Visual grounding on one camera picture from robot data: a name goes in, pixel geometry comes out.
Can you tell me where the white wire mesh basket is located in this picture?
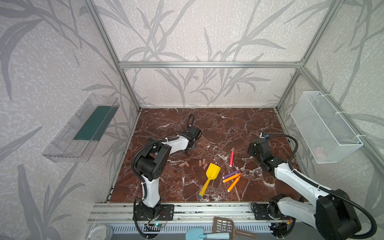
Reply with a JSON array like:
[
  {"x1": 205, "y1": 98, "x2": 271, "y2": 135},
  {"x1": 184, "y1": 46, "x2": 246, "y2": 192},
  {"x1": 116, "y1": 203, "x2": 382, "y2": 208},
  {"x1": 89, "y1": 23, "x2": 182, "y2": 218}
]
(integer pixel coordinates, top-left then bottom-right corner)
[{"x1": 291, "y1": 91, "x2": 364, "y2": 164}]

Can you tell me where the purple capped marker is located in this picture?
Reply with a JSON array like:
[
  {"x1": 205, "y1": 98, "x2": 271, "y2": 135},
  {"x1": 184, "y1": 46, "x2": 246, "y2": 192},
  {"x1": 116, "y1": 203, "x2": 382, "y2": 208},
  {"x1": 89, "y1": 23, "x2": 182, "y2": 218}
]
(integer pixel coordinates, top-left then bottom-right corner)
[{"x1": 223, "y1": 170, "x2": 240, "y2": 180}]

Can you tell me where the yellow toy shovel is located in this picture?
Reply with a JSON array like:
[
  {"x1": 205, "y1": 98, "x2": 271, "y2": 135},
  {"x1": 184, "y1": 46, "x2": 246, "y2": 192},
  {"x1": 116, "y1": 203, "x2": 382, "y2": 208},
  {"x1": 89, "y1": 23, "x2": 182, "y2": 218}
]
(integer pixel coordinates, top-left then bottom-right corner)
[{"x1": 198, "y1": 163, "x2": 221, "y2": 198}]

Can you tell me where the clear round dish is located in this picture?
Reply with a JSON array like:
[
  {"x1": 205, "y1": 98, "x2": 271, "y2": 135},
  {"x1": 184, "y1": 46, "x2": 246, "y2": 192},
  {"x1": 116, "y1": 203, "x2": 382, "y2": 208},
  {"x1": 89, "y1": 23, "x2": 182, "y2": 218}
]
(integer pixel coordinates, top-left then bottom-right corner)
[{"x1": 86, "y1": 225, "x2": 114, "y2": 240}]

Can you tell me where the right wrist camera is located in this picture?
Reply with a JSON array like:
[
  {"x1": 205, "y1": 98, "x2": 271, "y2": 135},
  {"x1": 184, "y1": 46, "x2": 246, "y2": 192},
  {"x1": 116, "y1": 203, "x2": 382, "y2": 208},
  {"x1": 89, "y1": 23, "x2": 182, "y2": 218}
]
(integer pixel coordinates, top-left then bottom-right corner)
[{"x1": 260, "y1": 132, "x2": 270, "y2": 140}]

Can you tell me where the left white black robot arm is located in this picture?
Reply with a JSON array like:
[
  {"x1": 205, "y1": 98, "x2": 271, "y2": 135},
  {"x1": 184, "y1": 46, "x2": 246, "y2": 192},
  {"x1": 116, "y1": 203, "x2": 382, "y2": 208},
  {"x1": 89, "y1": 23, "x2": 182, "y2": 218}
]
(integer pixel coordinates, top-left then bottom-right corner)
[{"x1": 131, "y1": 126, "x2": 202, "y2": 221}]

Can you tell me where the brown toy slotted spatula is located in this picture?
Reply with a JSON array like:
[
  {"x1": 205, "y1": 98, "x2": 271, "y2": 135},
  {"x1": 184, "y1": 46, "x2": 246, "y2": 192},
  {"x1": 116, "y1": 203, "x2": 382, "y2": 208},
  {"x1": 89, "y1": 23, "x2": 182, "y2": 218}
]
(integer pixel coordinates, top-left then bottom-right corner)
[{"x1": 213, "y1": 217, "x2": 257, "y2": 240}]

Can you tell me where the orange capped marker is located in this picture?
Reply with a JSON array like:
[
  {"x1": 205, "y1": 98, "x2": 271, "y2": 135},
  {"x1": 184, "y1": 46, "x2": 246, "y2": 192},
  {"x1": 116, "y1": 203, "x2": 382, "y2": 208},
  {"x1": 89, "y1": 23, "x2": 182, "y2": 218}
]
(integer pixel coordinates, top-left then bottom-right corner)
[
  {"x1": 223, "y1": 173, "x2": 241, "y2": 183},
  {"x1": 227, "y1": 176, "x2": 241, "y2": 193}
]

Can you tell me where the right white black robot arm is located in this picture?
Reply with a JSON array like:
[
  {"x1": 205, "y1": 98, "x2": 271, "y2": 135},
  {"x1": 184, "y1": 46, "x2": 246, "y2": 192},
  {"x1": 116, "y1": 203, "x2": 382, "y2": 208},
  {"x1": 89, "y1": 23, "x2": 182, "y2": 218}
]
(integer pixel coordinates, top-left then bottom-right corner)
[{"x1": 247, "y1": 137, "x2": 378, "y2": 240}]

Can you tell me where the pink marker pen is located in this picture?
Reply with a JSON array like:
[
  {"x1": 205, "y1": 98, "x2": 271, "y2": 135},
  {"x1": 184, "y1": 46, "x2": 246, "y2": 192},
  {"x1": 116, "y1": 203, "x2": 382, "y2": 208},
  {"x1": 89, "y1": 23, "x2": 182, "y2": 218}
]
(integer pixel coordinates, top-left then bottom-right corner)
[{"x1": 229, "y1": 148, "x2": 235, "y2": 167}]

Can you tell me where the aluminium mounting rail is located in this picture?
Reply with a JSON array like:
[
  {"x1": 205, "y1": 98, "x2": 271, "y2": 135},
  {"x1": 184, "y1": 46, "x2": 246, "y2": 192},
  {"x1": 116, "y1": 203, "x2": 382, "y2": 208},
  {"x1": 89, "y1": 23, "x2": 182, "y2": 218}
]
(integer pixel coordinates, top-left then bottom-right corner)
[{"x1": 87, "y1": 202, "x2": 290, "y2": 224}]

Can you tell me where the orange capped marker lower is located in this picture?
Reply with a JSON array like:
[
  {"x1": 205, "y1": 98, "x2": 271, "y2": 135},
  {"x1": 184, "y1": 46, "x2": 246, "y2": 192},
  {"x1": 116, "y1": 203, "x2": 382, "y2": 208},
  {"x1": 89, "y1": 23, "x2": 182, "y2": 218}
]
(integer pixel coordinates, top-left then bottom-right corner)
[{"x1": 227, "y1": 176, "x2": 241, "y2": 193}]

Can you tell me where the clear plastic wall bin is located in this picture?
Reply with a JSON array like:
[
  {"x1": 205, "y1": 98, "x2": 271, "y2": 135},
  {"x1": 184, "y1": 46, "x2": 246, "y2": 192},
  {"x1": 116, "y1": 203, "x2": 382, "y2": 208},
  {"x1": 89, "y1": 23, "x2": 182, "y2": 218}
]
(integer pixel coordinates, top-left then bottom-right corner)
[{"x1": 42, "y1": 94, "x2": 120, "y2": 163}]

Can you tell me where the orange capped marker upper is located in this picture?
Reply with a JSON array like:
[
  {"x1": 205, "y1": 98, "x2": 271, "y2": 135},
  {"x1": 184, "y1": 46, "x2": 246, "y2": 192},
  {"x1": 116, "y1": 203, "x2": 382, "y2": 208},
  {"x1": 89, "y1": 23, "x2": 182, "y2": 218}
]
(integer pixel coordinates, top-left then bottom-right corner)
[{"x1": 223, "y1": 173, "x2": 241, "y2": 183}]

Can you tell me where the teal toy shovel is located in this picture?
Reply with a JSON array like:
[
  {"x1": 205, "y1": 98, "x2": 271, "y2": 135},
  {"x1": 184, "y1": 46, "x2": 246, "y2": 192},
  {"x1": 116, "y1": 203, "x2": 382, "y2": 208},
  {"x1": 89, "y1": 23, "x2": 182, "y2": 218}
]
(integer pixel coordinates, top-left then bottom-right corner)
[{"x1": 185, "y1": 227, "x2": 230, "y2": 240}]

